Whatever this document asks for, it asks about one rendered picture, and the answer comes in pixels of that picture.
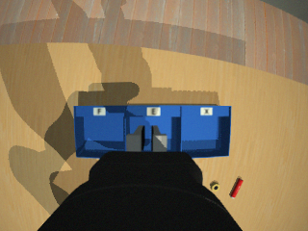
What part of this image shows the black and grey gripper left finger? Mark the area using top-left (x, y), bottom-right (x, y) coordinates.
top-left (126, 125), bottom-right (144, 152)

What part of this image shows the yellow hex nut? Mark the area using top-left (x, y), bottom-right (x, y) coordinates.
top-left (211, 182), bottom-right (219, 192)

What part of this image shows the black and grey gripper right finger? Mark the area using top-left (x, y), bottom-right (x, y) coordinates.
top-left (151, 125), bottom-right (167, 152)

